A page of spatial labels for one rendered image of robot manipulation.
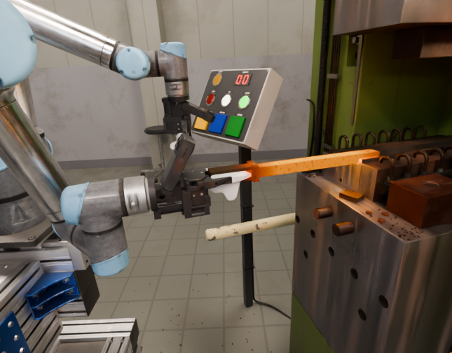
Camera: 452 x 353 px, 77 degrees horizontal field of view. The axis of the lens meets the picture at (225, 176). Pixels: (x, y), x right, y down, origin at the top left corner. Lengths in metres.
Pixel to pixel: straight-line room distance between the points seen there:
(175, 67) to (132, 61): 0.18
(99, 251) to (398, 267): 0.56
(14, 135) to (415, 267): 0.76
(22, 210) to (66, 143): 3.39
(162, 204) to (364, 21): 0.56
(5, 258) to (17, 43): 0.71
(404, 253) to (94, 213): 0.56
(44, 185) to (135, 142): 3.34
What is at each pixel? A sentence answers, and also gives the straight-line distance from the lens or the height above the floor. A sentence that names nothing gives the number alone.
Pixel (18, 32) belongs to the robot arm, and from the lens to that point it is 0.47.
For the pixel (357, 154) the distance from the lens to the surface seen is 0.73.
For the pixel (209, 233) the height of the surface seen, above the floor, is 0.64.
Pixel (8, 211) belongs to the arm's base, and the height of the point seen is 0.88.
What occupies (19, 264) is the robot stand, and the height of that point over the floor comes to 0.73.
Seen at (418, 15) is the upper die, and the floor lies 1.28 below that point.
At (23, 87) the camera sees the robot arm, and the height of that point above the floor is 1.19.
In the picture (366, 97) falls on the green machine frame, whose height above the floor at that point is 1.11.
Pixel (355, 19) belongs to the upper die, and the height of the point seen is 1.29.
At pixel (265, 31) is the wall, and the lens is 3.72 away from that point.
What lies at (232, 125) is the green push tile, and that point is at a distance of 1.05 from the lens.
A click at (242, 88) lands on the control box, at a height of 1.13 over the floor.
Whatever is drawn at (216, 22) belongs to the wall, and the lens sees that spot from 3.70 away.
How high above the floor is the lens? 1.22
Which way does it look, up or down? 21 degrees down
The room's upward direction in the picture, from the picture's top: 3 degrees counter-clockwise
